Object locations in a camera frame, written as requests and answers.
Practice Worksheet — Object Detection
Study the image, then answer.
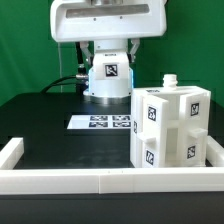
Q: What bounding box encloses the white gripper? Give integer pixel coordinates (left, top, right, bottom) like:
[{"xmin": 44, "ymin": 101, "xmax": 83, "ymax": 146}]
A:
[{"xmin": 50, "ymin": 0, "xmax": 167, "ymax": 65}]

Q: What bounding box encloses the white cabinet body box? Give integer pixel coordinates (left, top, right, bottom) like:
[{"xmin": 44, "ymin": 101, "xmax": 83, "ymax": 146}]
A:
[{"xmin": 130, "ymin": 74, "xmax": 211, "ymax": 168}]

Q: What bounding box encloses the white door panel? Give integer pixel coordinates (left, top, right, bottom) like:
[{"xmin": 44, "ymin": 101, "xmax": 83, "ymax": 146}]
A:
[
  {"xmin": 176, "ymin": 92, "xmax": 210, "ymax": 167},
  {"xmin": 138, "ymin": 95, "xmax": 169, "ymax": 168}
]

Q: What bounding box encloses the white cabinet top block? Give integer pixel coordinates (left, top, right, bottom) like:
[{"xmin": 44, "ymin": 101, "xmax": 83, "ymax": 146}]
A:
[{"xmin": 89, "ymin": 51, "xmax": 129, "ymax": 81}]

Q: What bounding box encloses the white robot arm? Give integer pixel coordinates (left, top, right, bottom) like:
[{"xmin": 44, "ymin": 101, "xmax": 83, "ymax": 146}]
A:
[{"xmin": 50, "ymin": 0, "xmax": 167, "ymax": 103}]

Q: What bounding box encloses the white U-shaped fence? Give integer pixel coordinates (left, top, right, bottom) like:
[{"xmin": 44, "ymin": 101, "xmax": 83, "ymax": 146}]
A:
[{"xmin": 0, "ymin": 138, "xmax": 224, "ymax": 195}]

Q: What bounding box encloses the white cable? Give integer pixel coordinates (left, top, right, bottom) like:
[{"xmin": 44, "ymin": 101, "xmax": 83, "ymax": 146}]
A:
[{"xmin": 57, "ymin": 41, "xmax": 64, "ymax": 94}]

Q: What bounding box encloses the black cable bundle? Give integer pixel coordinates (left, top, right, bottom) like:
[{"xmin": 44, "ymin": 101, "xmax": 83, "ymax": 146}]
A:
[{"xmin": 40, "ymin": 75, "xmax": 90, "ymax": 94}]

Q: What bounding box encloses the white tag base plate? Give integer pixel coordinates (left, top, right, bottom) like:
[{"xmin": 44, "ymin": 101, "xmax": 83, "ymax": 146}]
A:
[{"xmin": 67, "ymin": 115, "xmax": 131, "ymax": 130}]

